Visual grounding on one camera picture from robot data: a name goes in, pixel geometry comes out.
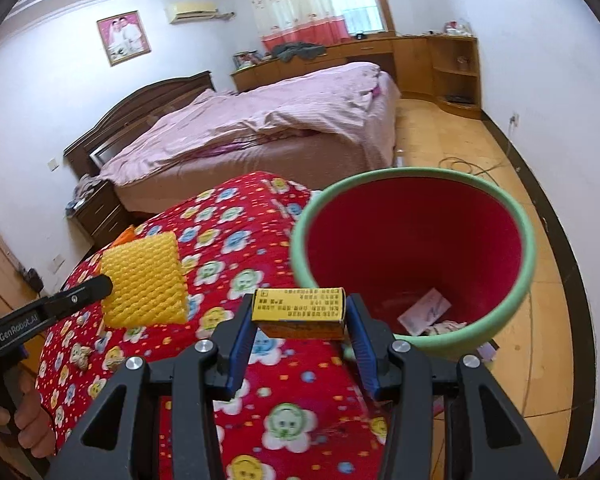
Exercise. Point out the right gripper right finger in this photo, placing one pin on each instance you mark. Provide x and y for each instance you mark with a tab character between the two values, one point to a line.
485	435

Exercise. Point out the grey clothes on desk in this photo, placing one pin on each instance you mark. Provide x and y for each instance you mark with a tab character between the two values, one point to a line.
304	50

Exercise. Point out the yellow honeycomb foam sheet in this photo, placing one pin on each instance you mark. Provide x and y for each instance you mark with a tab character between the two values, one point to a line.
148	284

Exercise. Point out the framed wedding photo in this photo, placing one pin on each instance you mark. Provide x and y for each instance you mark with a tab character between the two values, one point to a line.
123	37

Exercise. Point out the black charger on wall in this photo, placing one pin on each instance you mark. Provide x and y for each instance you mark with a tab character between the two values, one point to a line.
33	279

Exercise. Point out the wall air conditioner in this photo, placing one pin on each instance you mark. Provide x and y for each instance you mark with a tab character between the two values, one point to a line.
191	11

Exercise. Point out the red smiley flower blanket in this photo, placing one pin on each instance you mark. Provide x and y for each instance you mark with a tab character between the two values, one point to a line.
299	413

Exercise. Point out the pink quilted bed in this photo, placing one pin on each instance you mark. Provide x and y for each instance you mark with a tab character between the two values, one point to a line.
315	129

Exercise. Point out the long wooden cabinet desk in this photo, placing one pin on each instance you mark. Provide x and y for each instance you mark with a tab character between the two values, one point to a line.
439	68

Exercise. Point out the peanut cluster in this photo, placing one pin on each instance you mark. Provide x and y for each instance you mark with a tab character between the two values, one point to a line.
79	356

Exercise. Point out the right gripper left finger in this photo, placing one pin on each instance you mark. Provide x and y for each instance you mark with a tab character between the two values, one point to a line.
117	438

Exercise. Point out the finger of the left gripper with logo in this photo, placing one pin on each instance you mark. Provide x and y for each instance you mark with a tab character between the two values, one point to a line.
21	325

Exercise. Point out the floral curtain red hem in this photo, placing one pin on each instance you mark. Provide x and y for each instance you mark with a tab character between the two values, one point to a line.
310	21

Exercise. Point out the dark wooden headboard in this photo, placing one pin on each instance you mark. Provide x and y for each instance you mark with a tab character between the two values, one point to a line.
130	118

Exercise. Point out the dark wooden nightstand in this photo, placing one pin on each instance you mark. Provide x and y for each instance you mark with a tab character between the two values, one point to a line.
101	215

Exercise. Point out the orange plastic bag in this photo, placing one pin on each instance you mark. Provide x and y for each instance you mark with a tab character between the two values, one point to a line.
128	235

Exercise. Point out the yellow medicine box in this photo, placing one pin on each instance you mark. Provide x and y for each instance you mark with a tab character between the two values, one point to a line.
300	313

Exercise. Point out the red trash bin green rim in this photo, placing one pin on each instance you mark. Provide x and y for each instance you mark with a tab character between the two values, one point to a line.
392	235

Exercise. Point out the white paper in bin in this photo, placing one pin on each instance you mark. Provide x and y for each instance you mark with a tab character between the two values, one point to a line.
424	313

